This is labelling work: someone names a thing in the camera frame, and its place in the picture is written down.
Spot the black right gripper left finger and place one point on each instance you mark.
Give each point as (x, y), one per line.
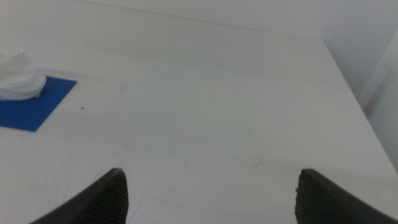
(99, 202)

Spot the blue square mat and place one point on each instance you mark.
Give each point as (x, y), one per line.
(28, 112)

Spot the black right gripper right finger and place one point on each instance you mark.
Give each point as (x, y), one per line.
(323, 205)

